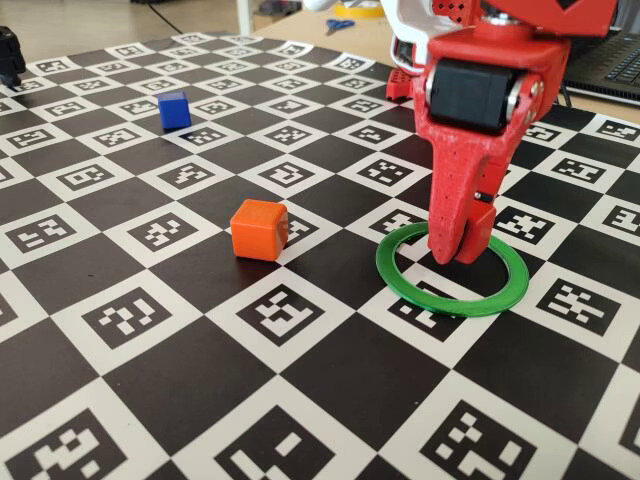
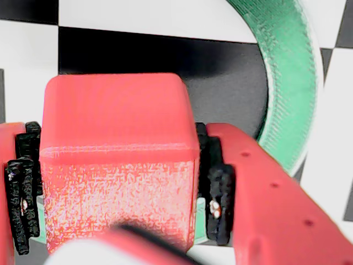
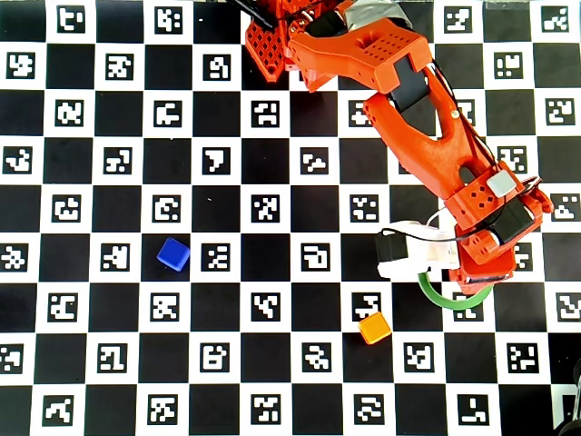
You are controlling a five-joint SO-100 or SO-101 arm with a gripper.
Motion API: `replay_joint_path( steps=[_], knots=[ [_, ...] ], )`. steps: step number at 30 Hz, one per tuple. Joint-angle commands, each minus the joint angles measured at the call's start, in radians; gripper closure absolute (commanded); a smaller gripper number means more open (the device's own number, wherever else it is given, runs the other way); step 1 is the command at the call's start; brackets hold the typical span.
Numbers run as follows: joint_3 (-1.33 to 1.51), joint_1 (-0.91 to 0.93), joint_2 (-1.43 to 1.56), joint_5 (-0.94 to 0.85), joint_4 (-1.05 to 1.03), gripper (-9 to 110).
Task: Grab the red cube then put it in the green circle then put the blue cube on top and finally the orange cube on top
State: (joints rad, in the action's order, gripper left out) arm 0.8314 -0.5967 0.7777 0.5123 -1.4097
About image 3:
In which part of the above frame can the white mounted wrist camera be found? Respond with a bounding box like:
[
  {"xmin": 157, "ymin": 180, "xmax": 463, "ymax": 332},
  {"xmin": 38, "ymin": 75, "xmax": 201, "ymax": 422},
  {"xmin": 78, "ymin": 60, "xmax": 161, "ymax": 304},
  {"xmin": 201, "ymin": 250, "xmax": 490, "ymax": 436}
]
[{"xmin": 375, "ymin": 221, "xmax": 462, "ymax": 279}]

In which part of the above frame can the clear adhesive tape strip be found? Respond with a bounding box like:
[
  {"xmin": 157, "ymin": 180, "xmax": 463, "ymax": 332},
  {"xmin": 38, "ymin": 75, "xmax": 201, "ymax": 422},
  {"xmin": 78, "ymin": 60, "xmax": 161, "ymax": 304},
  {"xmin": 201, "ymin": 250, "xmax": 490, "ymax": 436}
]
[{"xmin": 483, "ymin": 0, "xmax": 537, "ymax": 12}]

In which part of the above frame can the thin black camera cable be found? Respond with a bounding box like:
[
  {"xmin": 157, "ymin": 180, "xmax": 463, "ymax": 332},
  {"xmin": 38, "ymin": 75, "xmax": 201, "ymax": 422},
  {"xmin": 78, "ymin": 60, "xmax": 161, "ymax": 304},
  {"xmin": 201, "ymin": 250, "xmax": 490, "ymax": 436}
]
[{"xmin": 376, "ymin": 58, "xmax": 544, "ymax": 242}]

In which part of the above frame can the orange cube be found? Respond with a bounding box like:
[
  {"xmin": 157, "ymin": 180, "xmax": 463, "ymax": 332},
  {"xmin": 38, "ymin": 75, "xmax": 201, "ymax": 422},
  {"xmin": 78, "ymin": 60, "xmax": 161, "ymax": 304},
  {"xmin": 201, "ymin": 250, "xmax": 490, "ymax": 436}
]
[{"xmin": 358, "ymin": 311, "xmax": 393, "ymax": 347}]

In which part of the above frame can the green flat ring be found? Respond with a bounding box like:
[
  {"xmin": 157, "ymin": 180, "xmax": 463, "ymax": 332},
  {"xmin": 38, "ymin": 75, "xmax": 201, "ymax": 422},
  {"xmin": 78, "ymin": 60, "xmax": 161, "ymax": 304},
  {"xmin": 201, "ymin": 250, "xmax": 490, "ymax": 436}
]
[{"xmin": 416, "ymin": 270, "xmax": 494, "ymax": 312}]

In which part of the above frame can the grey duct tape wrap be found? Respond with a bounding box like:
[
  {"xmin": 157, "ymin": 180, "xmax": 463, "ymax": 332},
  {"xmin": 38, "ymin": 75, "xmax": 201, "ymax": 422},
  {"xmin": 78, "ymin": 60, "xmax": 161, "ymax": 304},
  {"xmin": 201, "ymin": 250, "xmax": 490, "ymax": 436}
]
[{"xmin": 342, "ymin": 0, "xmax": 412, "ymax": 29}]

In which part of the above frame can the grey square pad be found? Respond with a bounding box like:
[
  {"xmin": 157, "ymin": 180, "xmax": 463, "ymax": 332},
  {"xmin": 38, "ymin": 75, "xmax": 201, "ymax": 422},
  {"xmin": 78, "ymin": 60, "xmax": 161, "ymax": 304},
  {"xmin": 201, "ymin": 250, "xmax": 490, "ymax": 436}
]
[{"xmin": 487, "ymin": 171, "xmax": 517, "ymax": 198}]

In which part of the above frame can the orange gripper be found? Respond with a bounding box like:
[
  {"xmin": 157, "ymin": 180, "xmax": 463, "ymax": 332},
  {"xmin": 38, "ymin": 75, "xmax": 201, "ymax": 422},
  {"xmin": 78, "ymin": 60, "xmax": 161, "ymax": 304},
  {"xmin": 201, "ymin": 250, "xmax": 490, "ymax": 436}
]
[{"xmin": 447, "ymin": 184, "xmax": 555, "ymax": 298}]

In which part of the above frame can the blue cube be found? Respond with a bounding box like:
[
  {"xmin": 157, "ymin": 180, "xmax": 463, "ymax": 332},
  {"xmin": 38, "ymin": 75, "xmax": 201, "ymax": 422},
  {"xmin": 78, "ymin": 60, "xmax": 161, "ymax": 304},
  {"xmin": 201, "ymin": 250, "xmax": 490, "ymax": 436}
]
[{"xmin": 155, "ymin": 236, "xmax": 192, "ymax": 273}]

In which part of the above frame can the black white marker checkerboard mat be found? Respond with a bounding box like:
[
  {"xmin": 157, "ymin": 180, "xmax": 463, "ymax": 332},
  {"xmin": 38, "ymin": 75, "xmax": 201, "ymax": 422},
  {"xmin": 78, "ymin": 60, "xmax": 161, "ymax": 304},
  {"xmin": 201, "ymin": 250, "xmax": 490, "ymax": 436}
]
[{"xmin": 0, "ymin": 0, "xmax": 581, "ymax": 436}]

